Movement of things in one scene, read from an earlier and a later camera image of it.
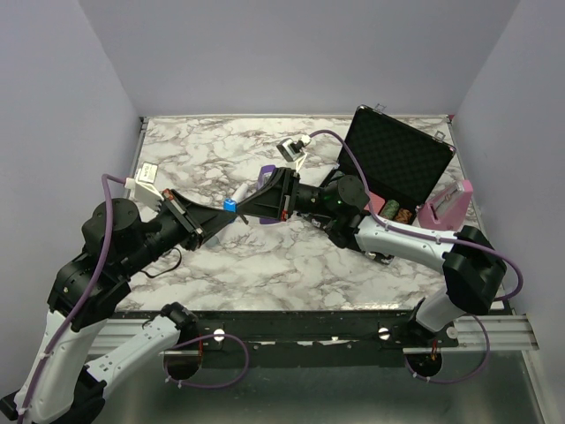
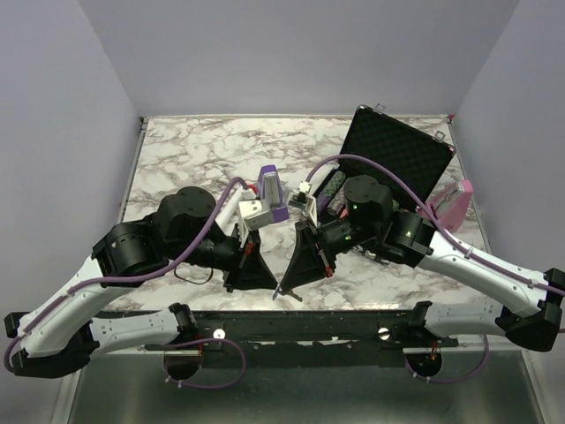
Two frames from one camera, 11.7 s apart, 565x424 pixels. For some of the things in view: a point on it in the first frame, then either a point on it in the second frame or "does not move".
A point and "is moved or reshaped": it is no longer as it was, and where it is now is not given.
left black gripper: [210, 219] → [250, 269]
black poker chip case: [399, 159] does not move
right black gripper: [276, 200] → [305, 264]
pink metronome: [448, 210] does not move
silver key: [246, 222] is moved or reshaped
